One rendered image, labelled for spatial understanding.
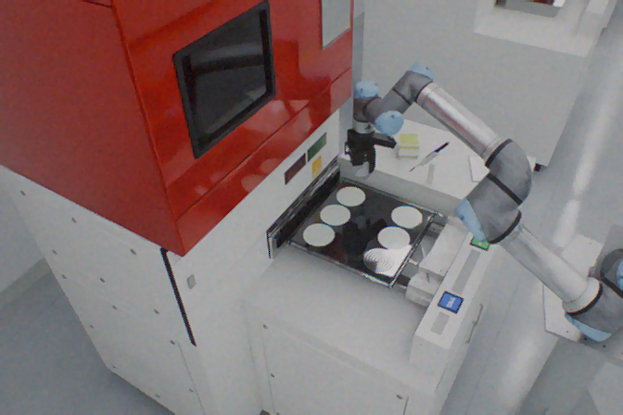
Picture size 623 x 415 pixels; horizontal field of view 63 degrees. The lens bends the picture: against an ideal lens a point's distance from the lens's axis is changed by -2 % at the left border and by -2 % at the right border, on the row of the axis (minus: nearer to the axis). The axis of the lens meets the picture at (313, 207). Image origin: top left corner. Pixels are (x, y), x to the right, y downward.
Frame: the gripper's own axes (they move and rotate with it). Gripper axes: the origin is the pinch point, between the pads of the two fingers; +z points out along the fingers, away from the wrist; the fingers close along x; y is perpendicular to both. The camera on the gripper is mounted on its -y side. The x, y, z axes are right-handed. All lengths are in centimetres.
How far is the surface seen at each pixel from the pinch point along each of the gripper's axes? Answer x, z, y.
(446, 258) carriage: 36.4, 9.3, -10.7
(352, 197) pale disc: 1.1, 7.3, 5.6
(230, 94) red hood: 23, -55, 47
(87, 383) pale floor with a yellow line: -21, 98, 122
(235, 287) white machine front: 23, 9, 53
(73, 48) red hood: 28, -73, 74
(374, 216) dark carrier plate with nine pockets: 12.3, 7.3, 2.8
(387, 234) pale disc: 21.7, 7.3, 2.7
